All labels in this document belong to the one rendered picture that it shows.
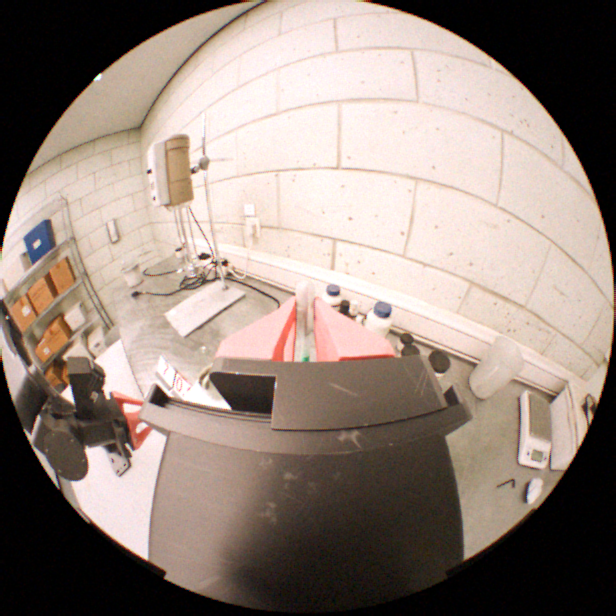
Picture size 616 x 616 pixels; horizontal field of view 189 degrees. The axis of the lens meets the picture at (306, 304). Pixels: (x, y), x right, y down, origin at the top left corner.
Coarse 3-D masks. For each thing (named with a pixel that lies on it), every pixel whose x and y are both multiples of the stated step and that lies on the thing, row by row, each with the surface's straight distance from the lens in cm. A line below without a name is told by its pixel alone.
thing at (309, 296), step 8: (312, 288) 11; (304, 296) 11; (312, 296) 11; (304, 304) 11; (312, 304) 12; (304, 312) 12; (312, 312) 12; (304, 320) 12; (312, 320) 13; (312, 328) 13
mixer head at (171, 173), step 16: (160, 144) 63; (176, 144) 63; (160, 160) 62; (176, 160) 62; (160, 176) 61; (176, 176) 62; (160, 192) 60; (176, 192) 61; (192, 192) 64; (176, 208) 62
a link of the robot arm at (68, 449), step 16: (32, 368) 34; (48, 384) 37; (48, 400) 33; (48, 416) 30; (32, 432) 27; (48, 432) 26; (64, 432) 26; (48, 448) 27; (64, 448) 26; (80, 448) 26; (64, 464) 27; (80, 464) 27; (80, 480) 27
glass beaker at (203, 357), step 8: (200, 352) 35; (208, 352) 34; (192, 360) 35; (200, 360) 36; (208, 360) 36; (192, 368) 35; (200, 368) 37; (192, 376) 34; (200, 384) 32; (208, 384) 32; (208, 392) 34; (216, 392) 34; (216, 400) 37
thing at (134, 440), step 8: (128, 416) 32; (136, 416) 33; (128, 424) 32; (136, 424) 33; (128, 432) 33; (136, 432) 35; (144, 432) 36; (128, 440) 35; (136, 440) 35; (144, 440) 36; (136, 448) 36
